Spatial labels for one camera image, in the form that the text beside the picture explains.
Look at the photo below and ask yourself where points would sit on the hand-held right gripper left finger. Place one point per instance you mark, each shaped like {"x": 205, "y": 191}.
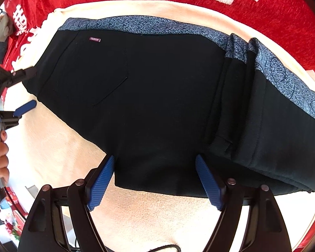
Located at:
{"x": 99, "y": 186}

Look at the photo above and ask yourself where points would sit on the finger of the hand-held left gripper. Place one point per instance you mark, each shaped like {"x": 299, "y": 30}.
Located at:
{"x": 23, "y": 74}
{"x": 25, "y": 109}

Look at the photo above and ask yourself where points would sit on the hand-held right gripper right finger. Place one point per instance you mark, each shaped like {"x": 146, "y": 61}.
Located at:
{"x": 207, "y": 181}

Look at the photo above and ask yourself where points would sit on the black pants with blue trim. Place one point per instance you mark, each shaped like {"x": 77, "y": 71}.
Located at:
{"x": 160, "y": 105}

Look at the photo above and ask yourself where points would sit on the cream cloth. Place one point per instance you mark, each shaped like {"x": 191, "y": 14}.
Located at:
{"x": 55, "y": 141}

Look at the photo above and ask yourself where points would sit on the red printed blanket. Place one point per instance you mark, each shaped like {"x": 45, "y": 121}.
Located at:
{"x": 278, "y": 15}

